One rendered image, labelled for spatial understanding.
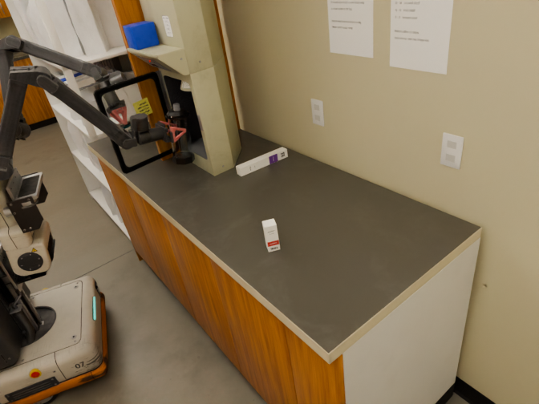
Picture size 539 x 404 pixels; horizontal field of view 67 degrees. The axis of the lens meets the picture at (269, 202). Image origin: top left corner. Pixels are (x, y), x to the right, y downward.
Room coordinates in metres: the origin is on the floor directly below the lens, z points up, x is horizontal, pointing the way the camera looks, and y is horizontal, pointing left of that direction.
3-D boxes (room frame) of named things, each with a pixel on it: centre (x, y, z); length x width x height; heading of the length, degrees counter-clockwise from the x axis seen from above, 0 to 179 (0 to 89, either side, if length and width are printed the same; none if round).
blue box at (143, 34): (1.86, 0.42, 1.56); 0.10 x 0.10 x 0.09; 33
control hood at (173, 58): (1.78, 0.37, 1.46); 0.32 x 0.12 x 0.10; 33
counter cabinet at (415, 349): (1.70, 0.17, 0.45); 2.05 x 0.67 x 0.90; 33
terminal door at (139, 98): (1.84, 0.53, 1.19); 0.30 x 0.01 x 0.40; 128
